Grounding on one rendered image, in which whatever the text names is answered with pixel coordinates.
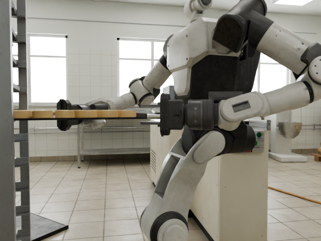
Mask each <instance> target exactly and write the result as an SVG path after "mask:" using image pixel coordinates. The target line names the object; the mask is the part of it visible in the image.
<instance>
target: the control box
mask: <svg viewBox="0 0 321 241"><path fill-rule="evenodd" d="M254 132H255V135H256V141H257V145H255V147H254V148H253V150H252V151H250V152H248V153H256V152H264V147H265V131H264V130H254ZM258 132H260V133H261V134H262V135H261V137H257V133H258Z"/></svg>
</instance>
